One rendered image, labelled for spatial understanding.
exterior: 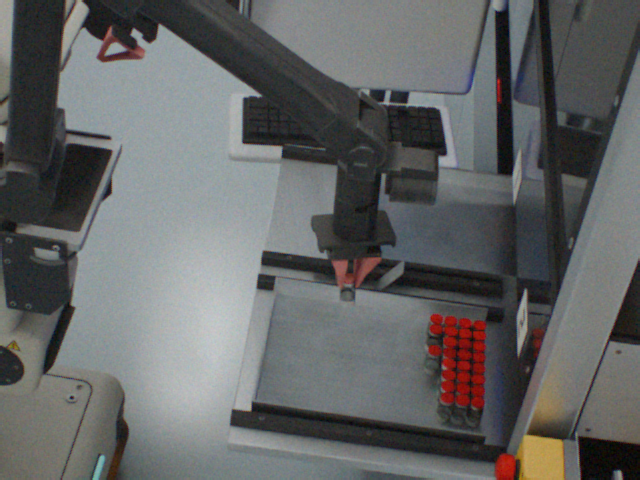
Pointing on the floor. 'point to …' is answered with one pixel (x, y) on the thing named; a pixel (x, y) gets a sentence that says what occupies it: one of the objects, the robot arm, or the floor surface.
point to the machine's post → (589, 286)
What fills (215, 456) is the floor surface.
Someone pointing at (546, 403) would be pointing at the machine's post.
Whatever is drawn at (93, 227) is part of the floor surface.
